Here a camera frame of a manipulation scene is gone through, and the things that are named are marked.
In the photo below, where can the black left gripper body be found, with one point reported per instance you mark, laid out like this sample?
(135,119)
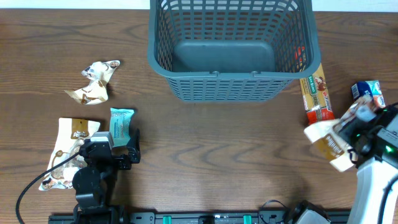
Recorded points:
(120,161)

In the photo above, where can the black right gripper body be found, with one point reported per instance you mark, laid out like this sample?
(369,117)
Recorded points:
(354,132)

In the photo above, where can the cream cookie snack bag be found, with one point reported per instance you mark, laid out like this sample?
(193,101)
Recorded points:
(325,136)

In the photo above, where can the blue Kleenex tissue pack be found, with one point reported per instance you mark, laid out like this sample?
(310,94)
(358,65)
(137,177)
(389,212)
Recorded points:
(371,88)

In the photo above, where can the spaghetti pack with red end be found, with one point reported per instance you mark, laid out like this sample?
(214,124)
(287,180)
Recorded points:
(316,97)

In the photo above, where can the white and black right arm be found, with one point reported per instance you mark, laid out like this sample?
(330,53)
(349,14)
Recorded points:
(376,193)

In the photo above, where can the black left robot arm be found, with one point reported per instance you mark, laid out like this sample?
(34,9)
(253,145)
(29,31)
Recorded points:
(94,184)

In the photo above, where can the teal flushable wipes pack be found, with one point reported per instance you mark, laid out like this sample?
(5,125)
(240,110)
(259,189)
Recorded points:
(119,125)

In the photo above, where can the flat cream snack bag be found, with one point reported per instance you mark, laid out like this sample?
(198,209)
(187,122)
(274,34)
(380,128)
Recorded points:
(71,136)

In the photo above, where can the crumpled cream snack bag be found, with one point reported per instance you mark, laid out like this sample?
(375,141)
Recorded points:
(99,74)

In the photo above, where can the grey plastic mesh basket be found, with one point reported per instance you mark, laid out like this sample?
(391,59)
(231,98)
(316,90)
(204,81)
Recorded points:
(232,50)

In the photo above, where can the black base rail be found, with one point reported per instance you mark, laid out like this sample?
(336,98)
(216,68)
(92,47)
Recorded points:
(275,216)

